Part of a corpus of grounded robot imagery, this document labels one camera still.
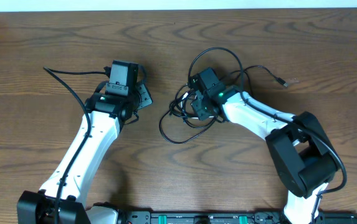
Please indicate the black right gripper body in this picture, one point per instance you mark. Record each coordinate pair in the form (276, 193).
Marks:
(201, 107)

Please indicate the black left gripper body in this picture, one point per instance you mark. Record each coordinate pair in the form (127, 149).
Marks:
(145, 96)

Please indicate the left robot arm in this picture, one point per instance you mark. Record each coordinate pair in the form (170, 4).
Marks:
(62, 198)

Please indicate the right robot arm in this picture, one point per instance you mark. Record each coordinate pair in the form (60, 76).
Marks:
(301, 153)

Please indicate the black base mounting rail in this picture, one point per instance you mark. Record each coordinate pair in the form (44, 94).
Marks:
(257, 217)

